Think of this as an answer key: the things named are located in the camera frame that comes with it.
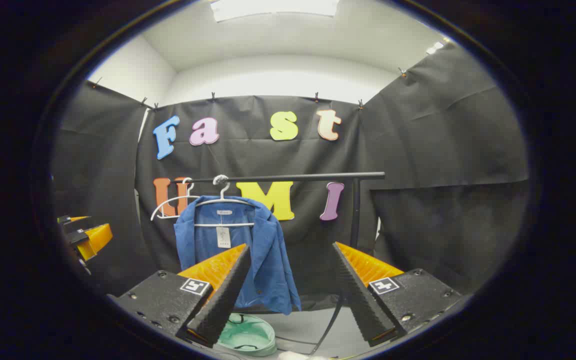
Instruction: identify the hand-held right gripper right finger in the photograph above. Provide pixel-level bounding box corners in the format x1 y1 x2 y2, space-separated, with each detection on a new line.
332 242 464 348

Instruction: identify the black clothes rack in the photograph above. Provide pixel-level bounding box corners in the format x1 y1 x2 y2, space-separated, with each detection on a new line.
184 172 385 355

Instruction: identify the blue corduroy jacket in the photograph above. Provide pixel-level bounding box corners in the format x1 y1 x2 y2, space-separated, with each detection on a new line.
174 196 303 316

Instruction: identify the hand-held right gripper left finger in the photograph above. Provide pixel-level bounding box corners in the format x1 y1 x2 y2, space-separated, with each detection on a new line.
113 243 252 349

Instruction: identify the green laundry hamper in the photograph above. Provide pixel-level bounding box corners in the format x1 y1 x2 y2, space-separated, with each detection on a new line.
216 313 277 357

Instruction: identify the large ceiling light panel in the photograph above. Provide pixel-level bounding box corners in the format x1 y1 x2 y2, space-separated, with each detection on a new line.
210 0 340 22

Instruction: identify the plain white hanger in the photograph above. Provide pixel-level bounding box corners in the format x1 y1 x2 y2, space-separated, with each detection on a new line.
150 177 202 222

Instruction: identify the white hanger with wrapped hook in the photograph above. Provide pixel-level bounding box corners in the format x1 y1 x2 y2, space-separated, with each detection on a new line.
194 174 259 228

